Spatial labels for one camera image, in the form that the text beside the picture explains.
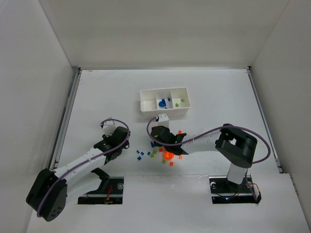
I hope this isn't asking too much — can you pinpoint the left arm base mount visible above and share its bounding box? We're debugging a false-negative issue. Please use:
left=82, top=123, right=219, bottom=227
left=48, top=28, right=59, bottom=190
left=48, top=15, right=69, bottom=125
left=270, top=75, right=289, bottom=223
left=77, top=168, right=124, bottom=205

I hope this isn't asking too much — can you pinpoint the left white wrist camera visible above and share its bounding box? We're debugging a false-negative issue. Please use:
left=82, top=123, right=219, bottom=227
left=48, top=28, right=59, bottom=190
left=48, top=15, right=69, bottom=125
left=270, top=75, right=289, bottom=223
left=100, top=117, right=116, bottom=136

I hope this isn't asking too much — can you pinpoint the green lego pair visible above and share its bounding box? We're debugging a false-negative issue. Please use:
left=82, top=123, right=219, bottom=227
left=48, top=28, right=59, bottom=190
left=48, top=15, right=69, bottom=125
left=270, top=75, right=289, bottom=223
left=150, top=150, right=157, bottom=158

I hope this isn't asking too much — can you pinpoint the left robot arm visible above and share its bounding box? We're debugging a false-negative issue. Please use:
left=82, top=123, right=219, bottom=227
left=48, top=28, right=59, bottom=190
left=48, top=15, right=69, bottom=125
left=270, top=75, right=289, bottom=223
left=26, top=126, right=130, bottom=222

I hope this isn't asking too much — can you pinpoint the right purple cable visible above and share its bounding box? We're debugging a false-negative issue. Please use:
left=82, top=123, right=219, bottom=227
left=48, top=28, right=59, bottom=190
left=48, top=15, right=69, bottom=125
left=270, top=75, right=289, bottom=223
left=146, top=116, right=272, bottom=202

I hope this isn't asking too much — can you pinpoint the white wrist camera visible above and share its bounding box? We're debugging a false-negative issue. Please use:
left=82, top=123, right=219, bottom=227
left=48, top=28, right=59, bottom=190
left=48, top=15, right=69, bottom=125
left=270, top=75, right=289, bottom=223
left=156, top=114, right=170, bottom=128
left=100, top=117, right=116, bottom=136

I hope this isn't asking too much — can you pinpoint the purple cable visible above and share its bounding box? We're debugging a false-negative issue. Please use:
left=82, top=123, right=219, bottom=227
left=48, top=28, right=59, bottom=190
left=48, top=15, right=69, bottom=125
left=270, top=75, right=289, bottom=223
left=36, top=118, right=131, bottom=218
left=146, top=116, right=272, bottom=202

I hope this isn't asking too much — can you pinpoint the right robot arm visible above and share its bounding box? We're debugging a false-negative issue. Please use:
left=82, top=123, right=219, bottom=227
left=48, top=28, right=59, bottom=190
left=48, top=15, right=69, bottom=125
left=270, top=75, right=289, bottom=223
left=148, top=124, right=258, bottom=185

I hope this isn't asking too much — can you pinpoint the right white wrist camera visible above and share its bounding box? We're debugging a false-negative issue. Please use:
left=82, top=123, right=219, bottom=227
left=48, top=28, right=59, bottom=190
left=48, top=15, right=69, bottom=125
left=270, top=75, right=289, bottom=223
left=156, top=114, right=170, bottom=128

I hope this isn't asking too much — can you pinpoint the large blue round lego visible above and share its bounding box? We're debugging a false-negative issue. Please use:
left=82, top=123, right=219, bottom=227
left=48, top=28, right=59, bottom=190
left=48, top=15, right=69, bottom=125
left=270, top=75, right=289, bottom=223
left=158, top=99, right=167, bottom=108

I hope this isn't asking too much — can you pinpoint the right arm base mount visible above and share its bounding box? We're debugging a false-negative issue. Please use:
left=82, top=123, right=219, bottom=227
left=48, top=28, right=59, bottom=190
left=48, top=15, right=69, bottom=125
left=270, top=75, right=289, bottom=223
left=209, top=175, right=262, bottom=204

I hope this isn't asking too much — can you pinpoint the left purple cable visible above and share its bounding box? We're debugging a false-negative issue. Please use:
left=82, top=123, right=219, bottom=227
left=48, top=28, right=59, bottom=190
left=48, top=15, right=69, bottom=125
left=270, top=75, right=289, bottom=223
left=36, top=118, right=131, bottom=218

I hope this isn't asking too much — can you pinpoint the lower orange round lego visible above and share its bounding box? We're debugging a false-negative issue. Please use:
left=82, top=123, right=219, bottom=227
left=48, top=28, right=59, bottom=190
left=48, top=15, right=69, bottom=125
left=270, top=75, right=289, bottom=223
left=163, top=151, right=174, bottom=160

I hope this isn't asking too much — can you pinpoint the white three-compartment container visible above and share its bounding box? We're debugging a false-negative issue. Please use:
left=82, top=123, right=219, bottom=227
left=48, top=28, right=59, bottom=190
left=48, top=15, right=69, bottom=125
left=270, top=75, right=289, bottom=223
left=139, top=87, right=190, bottom=119

